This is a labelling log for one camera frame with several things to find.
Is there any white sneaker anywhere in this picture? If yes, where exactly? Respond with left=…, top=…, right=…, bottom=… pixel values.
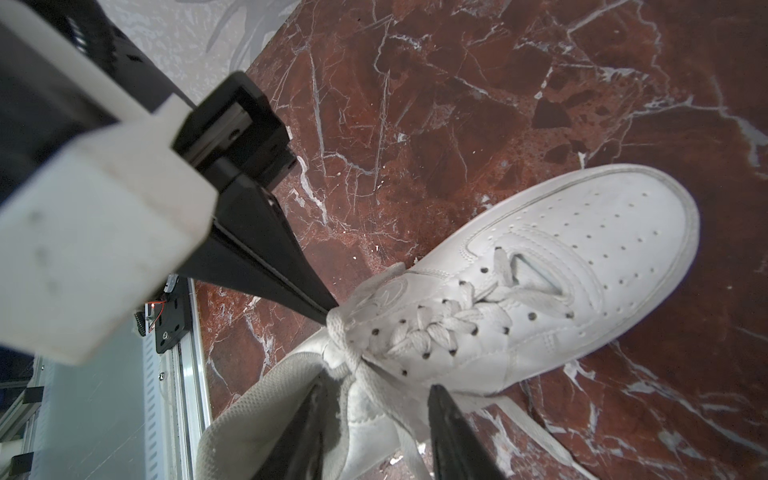
left=194, top=164, right=700, bottom=479

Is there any aluminium frame rail base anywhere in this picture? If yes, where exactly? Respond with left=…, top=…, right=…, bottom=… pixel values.
left=25, top=280, right=212, bottom=479

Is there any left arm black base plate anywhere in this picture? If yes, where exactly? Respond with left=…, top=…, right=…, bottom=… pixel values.
left=134, top=274, right=193, bottom=355

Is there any white shoelace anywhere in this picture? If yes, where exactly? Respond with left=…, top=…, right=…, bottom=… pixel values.
left=327, top=246, right=590, bottom=479

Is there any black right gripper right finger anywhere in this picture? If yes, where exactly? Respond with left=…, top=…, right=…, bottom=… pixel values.
left=428, top=385, right=505, bottom=480

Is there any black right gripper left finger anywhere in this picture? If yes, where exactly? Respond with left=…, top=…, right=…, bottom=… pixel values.
left=252, top=381, right=329, bottom=480

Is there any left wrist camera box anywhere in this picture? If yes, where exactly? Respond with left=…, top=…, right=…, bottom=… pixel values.
left=1, top=1, right=218, bottom=364

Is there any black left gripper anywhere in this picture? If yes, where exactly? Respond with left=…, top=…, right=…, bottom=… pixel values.
left=0, top=0, right=339, bottom=325

